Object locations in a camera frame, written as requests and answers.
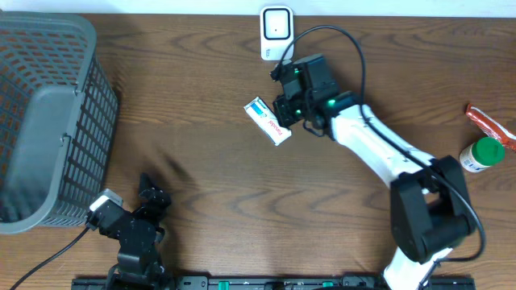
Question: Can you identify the dark grey plastic basket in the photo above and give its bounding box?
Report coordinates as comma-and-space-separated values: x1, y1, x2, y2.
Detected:
1, 12, 119, 234

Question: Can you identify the white Panadol box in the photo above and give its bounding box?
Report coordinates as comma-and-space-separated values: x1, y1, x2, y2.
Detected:
243, 97, 292, 146

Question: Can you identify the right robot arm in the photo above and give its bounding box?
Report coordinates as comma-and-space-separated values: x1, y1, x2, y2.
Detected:
270, 54, 478, 289

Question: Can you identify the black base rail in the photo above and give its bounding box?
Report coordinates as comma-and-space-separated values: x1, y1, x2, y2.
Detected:
71, 274, 476, 290

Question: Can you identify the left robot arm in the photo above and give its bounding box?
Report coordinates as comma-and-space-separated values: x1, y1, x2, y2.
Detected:
94, 173, 175, 289

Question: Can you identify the green lid jar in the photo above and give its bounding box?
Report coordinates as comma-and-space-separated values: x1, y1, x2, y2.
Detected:
459, 137, 506, 173

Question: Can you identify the red chocolate bar wrapper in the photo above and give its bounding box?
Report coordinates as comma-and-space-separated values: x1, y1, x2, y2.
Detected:
465, 103, 515, 151

